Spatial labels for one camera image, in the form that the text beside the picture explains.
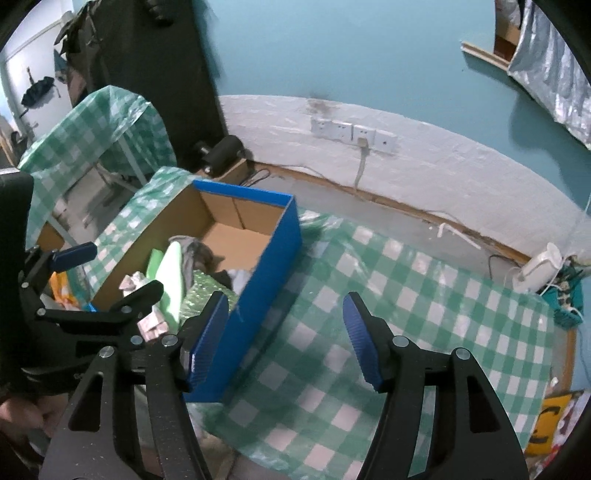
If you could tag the white wall sockets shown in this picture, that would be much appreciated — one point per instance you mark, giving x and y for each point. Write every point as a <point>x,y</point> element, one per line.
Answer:
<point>351,131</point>

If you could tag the blue cardboard box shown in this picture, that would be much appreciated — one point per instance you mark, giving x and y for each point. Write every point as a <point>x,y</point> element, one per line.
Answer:
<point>258,314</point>

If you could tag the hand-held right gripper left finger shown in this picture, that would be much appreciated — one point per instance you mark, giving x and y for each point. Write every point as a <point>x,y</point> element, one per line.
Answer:
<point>210,341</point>

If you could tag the pile of litter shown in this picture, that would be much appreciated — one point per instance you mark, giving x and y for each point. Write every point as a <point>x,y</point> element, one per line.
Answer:
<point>570,415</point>

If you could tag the light green cloth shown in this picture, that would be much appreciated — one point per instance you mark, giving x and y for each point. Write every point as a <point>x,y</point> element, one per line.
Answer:
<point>168,281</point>

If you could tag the person's left hand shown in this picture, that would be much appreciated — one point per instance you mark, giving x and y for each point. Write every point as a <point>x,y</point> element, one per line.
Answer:
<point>21,415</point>

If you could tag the black cylindrical device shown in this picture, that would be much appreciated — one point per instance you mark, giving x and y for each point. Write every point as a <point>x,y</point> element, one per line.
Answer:
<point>224,150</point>

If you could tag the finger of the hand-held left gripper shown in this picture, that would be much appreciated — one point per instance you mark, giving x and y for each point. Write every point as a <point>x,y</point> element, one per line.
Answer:
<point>138,297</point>
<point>74,256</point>

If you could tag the green checked table cover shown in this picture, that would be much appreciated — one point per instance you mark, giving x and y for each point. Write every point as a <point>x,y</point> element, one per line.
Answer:
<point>97,124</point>

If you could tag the white and pink cloth bundle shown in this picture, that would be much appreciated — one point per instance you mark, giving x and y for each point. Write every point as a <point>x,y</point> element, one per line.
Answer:
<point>156,325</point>

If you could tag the wooden box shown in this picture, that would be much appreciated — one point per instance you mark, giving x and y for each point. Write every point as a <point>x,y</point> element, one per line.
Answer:
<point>233,174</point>

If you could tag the teal basket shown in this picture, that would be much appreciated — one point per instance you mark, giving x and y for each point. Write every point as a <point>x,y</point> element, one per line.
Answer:
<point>563,309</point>

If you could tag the white kettle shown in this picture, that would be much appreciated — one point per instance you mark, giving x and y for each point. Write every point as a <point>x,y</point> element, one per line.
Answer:
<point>538,270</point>

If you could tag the wooden strip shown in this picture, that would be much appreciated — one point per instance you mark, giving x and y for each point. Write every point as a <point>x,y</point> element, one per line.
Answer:
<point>485,54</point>

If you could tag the black cabinet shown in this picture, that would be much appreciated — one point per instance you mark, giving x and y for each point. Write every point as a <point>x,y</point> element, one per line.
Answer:
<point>152,69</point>

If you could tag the dark hanging clothes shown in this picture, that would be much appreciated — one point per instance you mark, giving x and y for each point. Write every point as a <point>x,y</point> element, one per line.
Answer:
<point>76,27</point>

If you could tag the yellow bag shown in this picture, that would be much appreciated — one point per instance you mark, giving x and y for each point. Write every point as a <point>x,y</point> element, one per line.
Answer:
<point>549,424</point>

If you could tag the orange packet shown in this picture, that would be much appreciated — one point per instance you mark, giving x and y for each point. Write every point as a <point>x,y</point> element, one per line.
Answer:
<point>60,286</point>

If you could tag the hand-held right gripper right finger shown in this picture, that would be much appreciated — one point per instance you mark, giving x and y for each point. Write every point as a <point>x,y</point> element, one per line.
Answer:
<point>362,341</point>

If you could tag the black umbrella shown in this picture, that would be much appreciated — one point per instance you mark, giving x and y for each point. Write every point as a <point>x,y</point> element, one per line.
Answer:
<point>37,91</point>

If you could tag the white pipe piece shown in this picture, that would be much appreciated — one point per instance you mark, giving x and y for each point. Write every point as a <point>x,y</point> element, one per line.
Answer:
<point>455,234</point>

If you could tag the silver foil curtain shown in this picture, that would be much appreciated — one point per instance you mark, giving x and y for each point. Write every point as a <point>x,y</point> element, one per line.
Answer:
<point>549,78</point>

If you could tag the grey cloth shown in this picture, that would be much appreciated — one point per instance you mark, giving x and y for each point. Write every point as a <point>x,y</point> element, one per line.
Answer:
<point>194,253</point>

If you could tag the green patterned cloth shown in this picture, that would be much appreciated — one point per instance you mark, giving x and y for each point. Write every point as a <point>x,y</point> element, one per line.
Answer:
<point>203,295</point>

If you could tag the green checked tablecloth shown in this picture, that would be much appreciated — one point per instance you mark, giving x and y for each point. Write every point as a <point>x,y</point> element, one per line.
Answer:
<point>392,300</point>

